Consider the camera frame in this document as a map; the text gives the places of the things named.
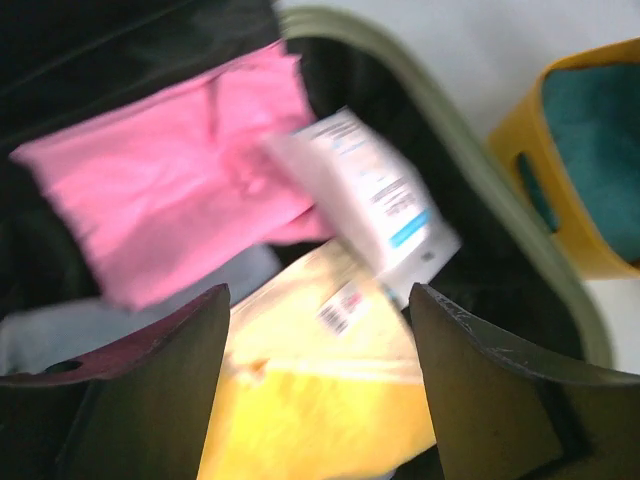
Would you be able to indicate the yellow plastic basket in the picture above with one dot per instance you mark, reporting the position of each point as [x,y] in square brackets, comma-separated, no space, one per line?
[522,142]

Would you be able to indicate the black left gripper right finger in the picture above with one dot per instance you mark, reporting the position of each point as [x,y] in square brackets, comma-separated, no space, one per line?
[505,408]

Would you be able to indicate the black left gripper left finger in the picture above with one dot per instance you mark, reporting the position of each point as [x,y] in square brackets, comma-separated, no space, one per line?
[137,408]

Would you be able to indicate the teal garment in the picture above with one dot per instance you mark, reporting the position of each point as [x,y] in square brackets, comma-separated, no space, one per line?
[592,115]

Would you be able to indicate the grey garment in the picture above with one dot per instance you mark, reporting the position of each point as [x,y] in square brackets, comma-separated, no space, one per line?
[33,340]

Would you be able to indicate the pink garment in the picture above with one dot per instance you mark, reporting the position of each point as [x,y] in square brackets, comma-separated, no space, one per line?
[165,190]

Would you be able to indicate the yellow towel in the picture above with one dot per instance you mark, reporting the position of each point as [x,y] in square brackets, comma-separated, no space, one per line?
[320,379]

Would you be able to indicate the green hard-shell suitcase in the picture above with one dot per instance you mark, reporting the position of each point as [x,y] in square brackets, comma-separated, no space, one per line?
[64,61]

